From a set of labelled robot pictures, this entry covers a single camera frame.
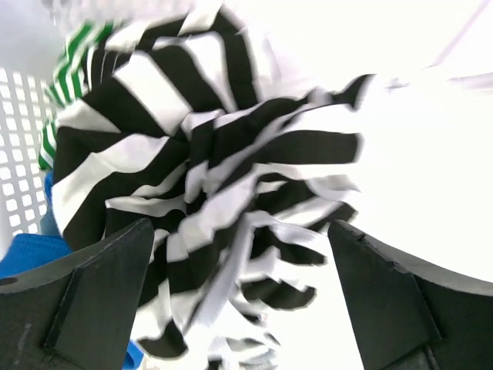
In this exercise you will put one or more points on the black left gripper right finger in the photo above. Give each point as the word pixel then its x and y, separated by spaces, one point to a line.
pixel 407 313

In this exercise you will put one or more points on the white plastic basket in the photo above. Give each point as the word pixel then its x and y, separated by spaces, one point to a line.
pixel 30 45

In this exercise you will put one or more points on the black and white striped top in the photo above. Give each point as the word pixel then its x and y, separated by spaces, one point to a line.
pixel 196 124

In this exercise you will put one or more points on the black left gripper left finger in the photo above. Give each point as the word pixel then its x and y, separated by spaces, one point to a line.
pixel 77 300

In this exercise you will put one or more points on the green striped tank top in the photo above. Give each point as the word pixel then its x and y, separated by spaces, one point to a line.
pixel 68 82

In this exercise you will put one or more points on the bright blue tank top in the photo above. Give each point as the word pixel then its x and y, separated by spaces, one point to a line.
pixel 34 250

